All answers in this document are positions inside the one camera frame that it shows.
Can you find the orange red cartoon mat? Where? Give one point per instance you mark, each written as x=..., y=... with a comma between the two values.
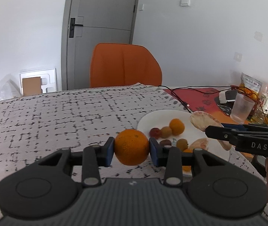
x=203, y=98

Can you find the clear plastic cup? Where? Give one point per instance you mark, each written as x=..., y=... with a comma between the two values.
x=241, y=109

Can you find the orange chair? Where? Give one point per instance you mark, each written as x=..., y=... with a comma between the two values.
x=116, y=64

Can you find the small orange kumquat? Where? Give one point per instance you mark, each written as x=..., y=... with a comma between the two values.
x=187, y=157

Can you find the white light switch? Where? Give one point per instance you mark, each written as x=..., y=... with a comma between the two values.
x=185, y=3

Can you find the large orange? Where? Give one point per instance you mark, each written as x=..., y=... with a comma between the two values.
x=131, y=147

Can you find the white foam packaging board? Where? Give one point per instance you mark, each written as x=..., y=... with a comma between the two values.
x=38, y=81

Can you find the black door handle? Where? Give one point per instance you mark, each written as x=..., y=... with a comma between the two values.
x=72, y=26

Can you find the grey door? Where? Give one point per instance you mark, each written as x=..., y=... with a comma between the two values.
x=105, y=21

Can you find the white plate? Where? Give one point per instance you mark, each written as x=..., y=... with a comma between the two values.
x=162, y=118

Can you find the green fruit in plate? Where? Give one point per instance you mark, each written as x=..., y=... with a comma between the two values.
x=166, y=132

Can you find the white charger block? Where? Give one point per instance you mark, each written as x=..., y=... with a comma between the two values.
x=227, y=96

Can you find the yellow snack bag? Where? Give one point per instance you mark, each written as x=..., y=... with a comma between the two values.
x=250, y=86

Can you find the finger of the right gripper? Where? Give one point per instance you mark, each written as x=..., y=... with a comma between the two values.
x=239, y=127
x=221, y=133

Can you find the orange fruit in plate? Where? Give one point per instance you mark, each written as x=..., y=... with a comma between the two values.
x=177, y=126

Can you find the small red plum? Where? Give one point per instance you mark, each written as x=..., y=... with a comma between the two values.
x=165, y=142

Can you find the red plum in plate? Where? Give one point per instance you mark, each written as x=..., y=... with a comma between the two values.
x=155, y=133

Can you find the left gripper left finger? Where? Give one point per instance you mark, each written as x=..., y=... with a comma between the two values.
x=93, y=157

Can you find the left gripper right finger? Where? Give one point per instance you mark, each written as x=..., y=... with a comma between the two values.
x=169, y=157

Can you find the olive green small fruit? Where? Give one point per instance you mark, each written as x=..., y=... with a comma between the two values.
x=182, y=144

